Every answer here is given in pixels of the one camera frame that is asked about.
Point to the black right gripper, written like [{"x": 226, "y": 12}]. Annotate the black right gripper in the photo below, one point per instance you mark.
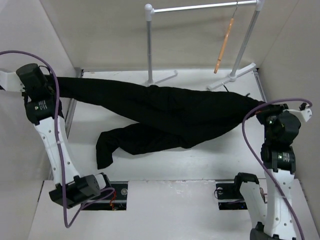
[{"x": 273, "y": 108}]

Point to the white clothes rack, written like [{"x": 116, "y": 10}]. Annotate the white clothes rack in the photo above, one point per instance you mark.
[{"x": 171, "y": 34}]

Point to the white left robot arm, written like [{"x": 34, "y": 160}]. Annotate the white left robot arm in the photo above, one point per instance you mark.
[{"x": 43, "y": 109}]

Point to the wooden clothes hanger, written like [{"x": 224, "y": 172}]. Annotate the wooden clothes hanger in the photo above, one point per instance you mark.
[{"x": 224, "y": 43}]

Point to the black trousers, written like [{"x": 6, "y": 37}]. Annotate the black trousers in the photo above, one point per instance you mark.
[{"x": 163, "y": 117}]

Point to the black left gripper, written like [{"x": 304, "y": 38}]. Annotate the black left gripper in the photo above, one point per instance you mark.
[{"x": 51, "y": 80}]

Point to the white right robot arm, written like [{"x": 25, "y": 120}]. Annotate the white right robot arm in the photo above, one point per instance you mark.
[{"x": 273, "y": 217}]

